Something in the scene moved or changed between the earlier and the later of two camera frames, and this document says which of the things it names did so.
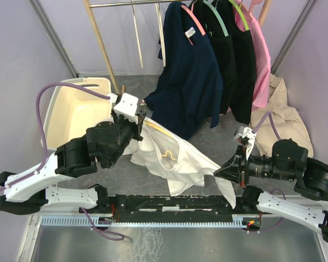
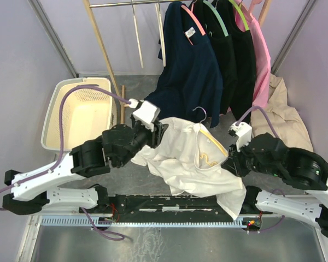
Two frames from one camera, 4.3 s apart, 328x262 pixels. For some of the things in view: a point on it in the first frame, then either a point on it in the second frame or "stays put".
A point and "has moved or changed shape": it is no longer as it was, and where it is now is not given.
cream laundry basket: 71,110 stays put
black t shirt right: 243,98 stays put
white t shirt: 162,156 has moved or changed shape
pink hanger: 191,13 stays put
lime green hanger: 241,15 stays put
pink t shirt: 262,60 stays put
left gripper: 136,124 -> 156,135
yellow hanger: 165,132 -> 211,163
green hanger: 214,10 stays put
